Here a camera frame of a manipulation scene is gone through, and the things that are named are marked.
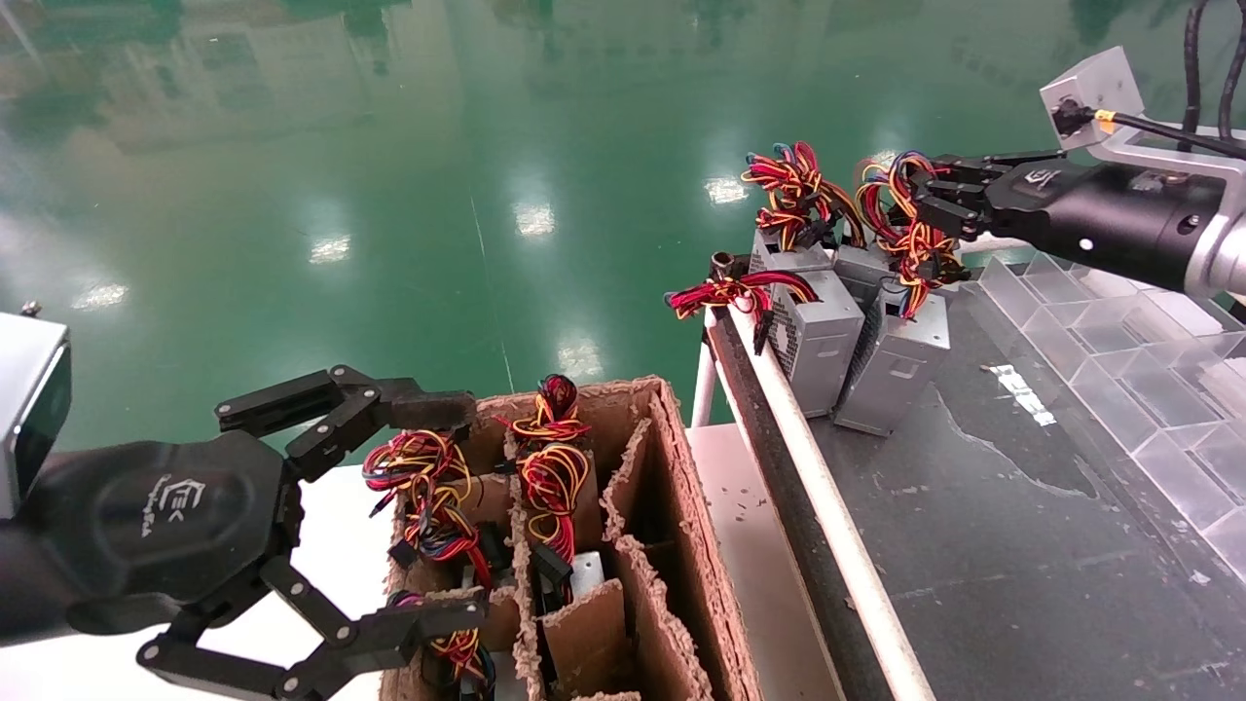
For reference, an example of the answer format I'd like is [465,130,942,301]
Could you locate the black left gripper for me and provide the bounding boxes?
[0,365,489,701]

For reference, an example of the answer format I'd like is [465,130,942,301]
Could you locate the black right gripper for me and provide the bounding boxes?
[914,147,1230,294]

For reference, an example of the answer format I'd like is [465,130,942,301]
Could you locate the white torn label sticker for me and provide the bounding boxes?
[983,365,1058,429]

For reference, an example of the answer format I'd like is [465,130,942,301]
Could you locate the clear acrylic divider tray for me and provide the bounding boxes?
[973,251,1246,590]

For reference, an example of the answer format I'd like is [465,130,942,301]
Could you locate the brown cardboard box with dividers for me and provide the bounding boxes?
[380,375,766,701]

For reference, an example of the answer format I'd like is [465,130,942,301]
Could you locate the white table leg pipe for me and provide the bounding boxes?
[691,326,719,429]

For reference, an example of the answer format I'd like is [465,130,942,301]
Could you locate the wire bundle in box left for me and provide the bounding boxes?
[362,428,493,585]

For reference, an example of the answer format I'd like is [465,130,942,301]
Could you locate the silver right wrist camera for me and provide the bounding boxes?
[1040,47,1147,152]

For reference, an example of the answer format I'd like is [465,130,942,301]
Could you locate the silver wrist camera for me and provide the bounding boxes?
[0,302,73,520]
[1040,47,1147,152]

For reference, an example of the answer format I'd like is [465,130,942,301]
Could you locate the silver camera mount bracket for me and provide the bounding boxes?
[1098,125,1246,186]

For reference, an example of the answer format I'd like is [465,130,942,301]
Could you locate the black cable with yellow tag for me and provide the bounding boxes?
[1056,100,1246,162]

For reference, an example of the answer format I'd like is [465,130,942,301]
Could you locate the white table rail pipe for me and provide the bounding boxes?
[722,307,935,701]

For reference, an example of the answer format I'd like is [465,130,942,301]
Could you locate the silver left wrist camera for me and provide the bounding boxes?
[0,302,73,520]

